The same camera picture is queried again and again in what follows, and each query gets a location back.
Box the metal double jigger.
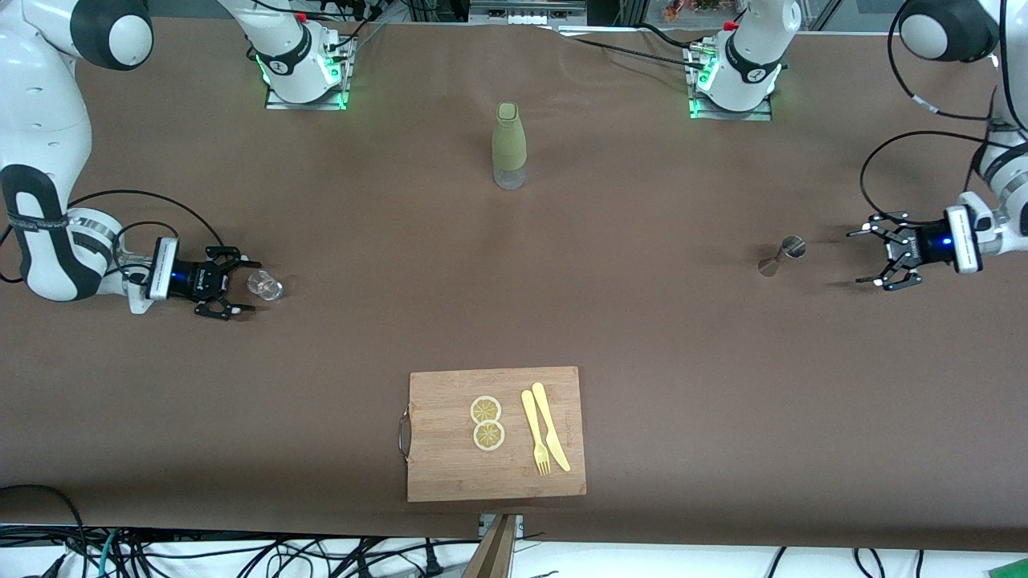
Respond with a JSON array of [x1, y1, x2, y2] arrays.
[[757, 236, 807, 278]]

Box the brown table cover sheet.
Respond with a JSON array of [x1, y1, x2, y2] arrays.
[[0, 14, 1028, 555]]

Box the wooden cutting board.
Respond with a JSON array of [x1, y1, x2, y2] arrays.
[[398, 366, 587, 503]]

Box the green sleeved glass bottle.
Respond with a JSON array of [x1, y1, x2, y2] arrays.
[[492, 102, 528, 191]]

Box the yellow plastic fork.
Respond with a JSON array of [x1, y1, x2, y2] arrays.
[[521, 389, 552, 476]]

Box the yellow plastic knife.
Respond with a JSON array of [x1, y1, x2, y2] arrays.
[[531, 382, 572, 473]]

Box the grey power strip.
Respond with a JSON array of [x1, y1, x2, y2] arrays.
[[470, 0, 587, 25]]

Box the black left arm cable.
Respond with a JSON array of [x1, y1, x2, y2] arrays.
[[859, 0, 1028, 219]]

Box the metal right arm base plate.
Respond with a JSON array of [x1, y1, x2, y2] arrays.
[[265, 36, 351, 111]]

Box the thick black floor cable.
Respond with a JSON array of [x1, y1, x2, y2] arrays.
[[0, 484, 91, 578]]

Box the teal floor cable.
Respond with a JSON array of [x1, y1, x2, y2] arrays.
[[96, 530, 123, 578]]

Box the short black table cable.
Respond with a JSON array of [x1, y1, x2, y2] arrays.
[[637, 22, 698, 51]]

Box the long black table cable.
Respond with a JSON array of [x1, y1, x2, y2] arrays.
[[562, 36, 709, 70]]

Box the wooden post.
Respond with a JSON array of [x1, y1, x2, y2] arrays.
[[462, 514, 519, 578]]

